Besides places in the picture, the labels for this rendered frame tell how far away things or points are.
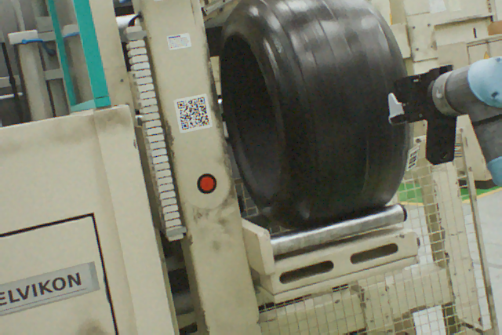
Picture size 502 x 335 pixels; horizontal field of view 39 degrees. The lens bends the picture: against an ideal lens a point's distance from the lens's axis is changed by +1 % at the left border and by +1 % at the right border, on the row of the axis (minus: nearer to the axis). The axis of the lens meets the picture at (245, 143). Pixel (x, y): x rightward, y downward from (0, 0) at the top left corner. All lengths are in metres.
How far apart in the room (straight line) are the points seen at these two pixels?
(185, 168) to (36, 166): 0.75
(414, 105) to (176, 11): 0.58
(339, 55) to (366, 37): 0.08
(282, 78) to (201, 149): 0.26
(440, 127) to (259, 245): 0.48
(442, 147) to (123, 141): 0.63
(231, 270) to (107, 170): 0.80
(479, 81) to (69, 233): 0.62
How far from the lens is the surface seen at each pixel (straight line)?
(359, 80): 1.49
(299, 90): 1.45
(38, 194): 0.87
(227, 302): 1.65
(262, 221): 1.85
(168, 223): 1.59
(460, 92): 1.15
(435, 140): 1.28
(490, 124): 1.14
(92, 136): 0.87
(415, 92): 1.29
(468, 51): 6.20
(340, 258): 1.61
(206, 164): 1.58
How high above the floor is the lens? 1.27
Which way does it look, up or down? 5 degrees down
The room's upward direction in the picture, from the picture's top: 11 degrees counter-clockwise
